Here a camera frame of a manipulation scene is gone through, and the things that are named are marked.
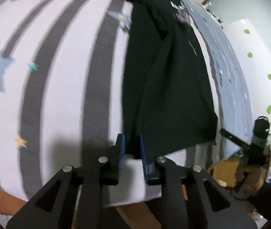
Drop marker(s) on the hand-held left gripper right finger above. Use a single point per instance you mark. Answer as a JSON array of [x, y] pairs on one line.
[[143, 157]]

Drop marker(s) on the person's right forearm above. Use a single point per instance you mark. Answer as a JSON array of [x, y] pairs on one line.
[[269, 198]]

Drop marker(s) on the person's right hand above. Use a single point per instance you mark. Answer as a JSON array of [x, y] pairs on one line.
[[250, 179]]

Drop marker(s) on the white headboard with green stickers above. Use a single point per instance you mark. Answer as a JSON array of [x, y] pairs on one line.
[[257, 64]]

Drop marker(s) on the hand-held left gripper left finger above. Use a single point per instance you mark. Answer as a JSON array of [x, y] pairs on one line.
[[122, 155]]

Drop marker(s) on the small white fan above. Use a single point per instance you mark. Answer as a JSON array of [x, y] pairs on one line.
[[205, 4]]

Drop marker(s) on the black printed t-shirt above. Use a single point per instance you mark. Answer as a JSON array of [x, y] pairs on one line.
[[169, 76]]

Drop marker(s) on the small black device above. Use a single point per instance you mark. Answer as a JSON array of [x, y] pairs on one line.
[[218, 20]]

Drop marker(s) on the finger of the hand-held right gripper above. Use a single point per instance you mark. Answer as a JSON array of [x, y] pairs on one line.
[[233, 138]]

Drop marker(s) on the striped grey bed sheet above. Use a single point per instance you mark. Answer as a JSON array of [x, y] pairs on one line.
[[66, 100]]

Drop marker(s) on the brown cardboard box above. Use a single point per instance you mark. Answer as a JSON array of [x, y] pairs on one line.
[[226, 174]]

